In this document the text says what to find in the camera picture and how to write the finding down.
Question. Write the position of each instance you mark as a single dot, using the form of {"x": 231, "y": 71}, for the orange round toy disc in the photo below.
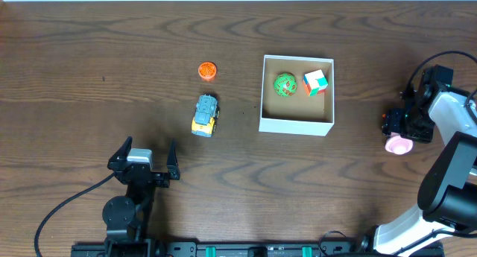
{"x": 207, "y": 71}

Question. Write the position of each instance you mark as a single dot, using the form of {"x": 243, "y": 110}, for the white cardboard box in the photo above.
{"x": 299, "y": 113}

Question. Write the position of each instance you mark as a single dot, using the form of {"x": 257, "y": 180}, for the yellow grey toy truck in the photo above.
{"x": 205, "y": 117}

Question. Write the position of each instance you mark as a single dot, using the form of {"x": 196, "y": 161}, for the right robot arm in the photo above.
{"x": 446, "y": 201}

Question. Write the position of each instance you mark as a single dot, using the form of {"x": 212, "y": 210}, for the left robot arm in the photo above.
{"x": 127, "y": 216}

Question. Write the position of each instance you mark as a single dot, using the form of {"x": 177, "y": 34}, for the pink white plush toy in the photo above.
{"x": 398, "y": 145}

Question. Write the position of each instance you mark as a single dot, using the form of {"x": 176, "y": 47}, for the green numbered ball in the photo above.
{"x": 285, "y": 85}

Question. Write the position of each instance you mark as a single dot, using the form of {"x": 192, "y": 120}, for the multicolour puzzle cube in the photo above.
{"x": 315, "y": 82}

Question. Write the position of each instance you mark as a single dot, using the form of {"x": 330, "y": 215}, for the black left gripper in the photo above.
{"x": 145, "y": 176}

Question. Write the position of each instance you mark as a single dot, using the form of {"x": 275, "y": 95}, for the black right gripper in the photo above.
{"x": 392, "y": 124}

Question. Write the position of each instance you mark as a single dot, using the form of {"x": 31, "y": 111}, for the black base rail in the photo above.
{"x": 191, "y": 249}

